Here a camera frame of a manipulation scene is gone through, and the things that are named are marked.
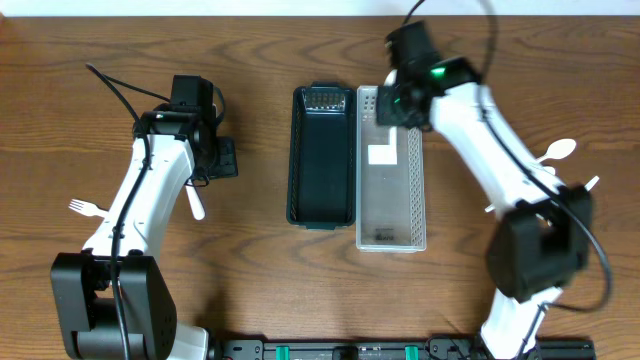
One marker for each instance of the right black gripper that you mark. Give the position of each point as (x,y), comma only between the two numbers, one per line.
(392,107)

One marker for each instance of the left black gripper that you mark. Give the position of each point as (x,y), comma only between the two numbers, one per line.
(226,157)

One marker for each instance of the white plastic fork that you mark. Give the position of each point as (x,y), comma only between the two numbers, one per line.
(86,208)

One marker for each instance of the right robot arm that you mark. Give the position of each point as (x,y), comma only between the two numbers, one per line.
(542,236)

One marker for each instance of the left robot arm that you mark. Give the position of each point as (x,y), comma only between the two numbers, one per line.
(111,299)

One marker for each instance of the clear plastic basket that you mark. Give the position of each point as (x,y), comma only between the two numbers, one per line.
(390,200)

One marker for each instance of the black plastic basket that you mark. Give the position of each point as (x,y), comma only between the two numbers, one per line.
(322,175)

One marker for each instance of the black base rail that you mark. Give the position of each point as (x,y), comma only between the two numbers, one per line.
(434,348)

